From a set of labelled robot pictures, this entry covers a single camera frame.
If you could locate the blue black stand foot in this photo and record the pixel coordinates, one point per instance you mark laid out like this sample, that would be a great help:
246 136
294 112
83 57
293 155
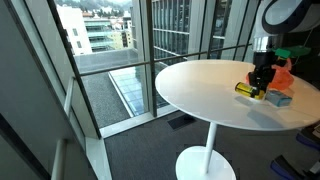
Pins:
283 168
308 138

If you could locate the black floor vent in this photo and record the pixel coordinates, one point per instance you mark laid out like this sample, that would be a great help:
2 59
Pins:
181 121

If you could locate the white vertical pipe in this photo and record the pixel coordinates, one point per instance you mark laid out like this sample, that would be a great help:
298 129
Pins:
58 160

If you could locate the blue mentos gum box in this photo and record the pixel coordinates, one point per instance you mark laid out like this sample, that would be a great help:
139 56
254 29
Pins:
278 98

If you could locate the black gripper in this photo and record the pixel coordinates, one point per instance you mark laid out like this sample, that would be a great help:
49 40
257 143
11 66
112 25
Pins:
264 63

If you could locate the yellow and brown bottle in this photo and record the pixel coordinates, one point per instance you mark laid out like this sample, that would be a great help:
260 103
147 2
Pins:
246 89

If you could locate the white table pedestal with base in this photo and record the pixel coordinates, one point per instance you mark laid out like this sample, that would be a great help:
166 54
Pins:
210 156

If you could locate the orange plastic bag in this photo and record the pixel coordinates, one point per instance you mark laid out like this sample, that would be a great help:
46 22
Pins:
281 78

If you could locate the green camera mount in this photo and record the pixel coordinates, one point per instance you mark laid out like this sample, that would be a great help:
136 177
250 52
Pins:
290 52

